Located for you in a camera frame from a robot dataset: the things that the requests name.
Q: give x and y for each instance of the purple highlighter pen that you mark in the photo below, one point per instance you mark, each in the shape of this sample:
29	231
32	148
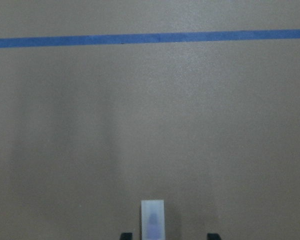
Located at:
153	220

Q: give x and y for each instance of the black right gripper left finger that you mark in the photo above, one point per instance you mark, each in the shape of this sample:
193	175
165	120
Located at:
126	236

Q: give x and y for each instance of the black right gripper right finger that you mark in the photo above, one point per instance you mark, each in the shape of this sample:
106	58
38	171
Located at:
213	236

